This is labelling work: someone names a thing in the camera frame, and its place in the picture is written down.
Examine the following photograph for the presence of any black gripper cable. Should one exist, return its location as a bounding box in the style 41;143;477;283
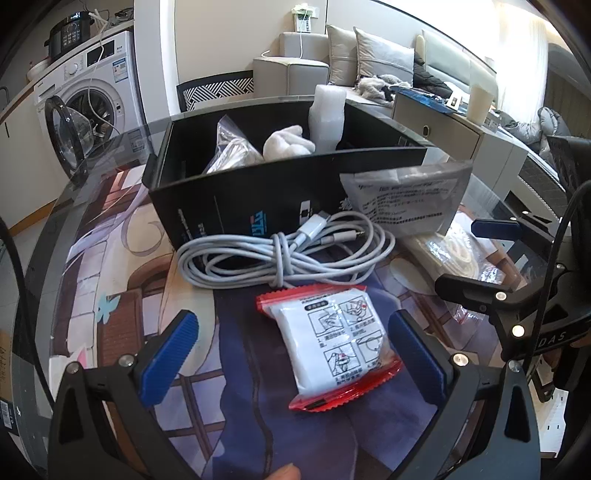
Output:
521;179;591;375

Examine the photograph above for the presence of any white washing machine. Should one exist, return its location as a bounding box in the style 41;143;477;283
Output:
34;30;148;182

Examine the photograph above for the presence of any grey usb cable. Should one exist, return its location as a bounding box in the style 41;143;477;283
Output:
177;210;398;291

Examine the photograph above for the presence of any black pressure cooker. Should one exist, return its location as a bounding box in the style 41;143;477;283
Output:
44;11;94;62

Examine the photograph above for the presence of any grey cushion right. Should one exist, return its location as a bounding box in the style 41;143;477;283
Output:
353;27;415;84

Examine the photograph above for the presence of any person's left hand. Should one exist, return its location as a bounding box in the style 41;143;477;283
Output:
264;463;301;480

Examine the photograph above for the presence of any grey cushion left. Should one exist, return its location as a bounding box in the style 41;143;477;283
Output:
327;25;358;87

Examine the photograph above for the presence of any beige sofa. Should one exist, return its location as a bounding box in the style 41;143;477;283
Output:
252;31;498;110

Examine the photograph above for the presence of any wall socket with charger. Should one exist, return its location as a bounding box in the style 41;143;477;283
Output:
291;3;320;33

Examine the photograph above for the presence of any beige drawer cabinet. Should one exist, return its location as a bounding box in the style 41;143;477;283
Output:
393;91;527;200

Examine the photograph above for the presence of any clear zip bag with cables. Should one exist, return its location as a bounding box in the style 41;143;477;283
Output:
202;115;263;175

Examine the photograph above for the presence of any white foil packet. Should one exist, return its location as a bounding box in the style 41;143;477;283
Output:
341;161;473;238

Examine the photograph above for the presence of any red white mask packet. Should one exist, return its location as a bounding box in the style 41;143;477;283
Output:
256;284;403;412

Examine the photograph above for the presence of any grey fluffy cloth on sofa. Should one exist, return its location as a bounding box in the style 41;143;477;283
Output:
355;74;412;103

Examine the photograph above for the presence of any grey cushion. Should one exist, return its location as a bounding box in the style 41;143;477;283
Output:
327;25;358;87
353;27;415;84

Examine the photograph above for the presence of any white paper roll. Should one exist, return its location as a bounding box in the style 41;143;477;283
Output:
467;85;494;125

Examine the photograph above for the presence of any black patterned chair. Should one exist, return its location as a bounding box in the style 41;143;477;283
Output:
176;70;254;112

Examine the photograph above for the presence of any black jacket on sofa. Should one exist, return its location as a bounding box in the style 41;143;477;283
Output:
413;52;453;99

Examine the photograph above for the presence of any white foam block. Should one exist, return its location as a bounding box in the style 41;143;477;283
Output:
308;85;346;154

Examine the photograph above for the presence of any black cardboard box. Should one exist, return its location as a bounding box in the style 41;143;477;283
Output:
142;95;430;248

